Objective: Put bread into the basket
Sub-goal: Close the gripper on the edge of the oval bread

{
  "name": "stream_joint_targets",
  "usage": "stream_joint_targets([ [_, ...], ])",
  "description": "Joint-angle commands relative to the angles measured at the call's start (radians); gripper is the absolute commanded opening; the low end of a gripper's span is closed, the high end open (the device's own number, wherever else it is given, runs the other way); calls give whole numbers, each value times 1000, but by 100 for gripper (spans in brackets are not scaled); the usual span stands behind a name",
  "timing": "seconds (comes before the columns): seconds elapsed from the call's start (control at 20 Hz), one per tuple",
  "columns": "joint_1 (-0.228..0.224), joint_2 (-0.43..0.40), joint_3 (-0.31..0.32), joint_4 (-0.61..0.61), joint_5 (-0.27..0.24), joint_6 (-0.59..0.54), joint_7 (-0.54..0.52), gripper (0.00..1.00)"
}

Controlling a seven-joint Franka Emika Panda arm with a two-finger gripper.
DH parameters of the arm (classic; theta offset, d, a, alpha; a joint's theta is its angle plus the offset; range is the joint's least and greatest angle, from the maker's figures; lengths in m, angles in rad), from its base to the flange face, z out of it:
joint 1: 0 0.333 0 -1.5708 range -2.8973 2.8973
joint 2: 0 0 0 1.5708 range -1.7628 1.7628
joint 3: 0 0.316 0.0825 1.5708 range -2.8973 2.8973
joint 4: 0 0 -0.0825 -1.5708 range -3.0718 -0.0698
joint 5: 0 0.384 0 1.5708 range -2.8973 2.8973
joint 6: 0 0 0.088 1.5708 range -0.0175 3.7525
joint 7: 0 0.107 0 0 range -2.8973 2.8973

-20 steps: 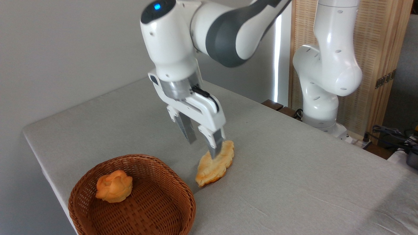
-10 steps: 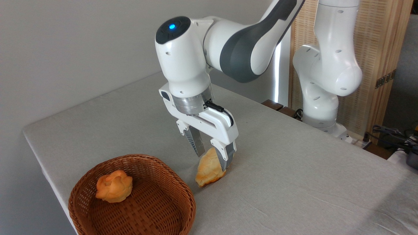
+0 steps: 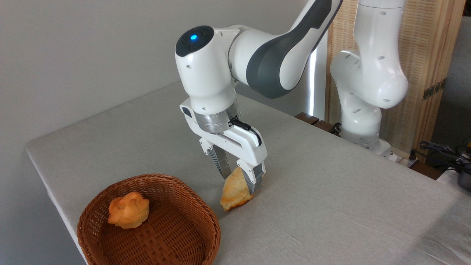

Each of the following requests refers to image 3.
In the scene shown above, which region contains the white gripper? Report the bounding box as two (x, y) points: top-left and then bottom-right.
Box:
(180, 98), (268, 195)

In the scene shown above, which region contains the long leaf-shaped bread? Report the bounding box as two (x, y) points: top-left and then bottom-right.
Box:
(220, 166), (264, 212)

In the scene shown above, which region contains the brown wicker basket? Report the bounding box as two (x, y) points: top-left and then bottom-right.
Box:
(77, 174), (222, 265)

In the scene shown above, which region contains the round golden bread roll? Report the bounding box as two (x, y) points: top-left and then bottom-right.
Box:
(107, 191), (150, 229)

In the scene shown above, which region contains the dark brown wooden block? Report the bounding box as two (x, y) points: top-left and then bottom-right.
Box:
(313, 120), (341, 137)
(294, 112), (320, 126)

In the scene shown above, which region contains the grey tablecloth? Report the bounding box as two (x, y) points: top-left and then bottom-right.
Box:
(25, 79), (471, 265)

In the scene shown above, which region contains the dark metal screen hinge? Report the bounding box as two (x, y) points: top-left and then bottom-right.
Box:
(422, 78), (447, 100)

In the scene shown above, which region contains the wooden slatted folding screen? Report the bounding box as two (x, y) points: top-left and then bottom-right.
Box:
(326, 0), (466, 159)

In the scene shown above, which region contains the dark grey device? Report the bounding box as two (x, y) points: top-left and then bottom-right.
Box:
(457, 170), (471, 191)

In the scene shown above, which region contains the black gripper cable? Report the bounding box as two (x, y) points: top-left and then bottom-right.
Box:
(229, 118), (262, 147)

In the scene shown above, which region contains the black cable bundle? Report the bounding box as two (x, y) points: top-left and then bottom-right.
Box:
(409, 141), (471, 170)

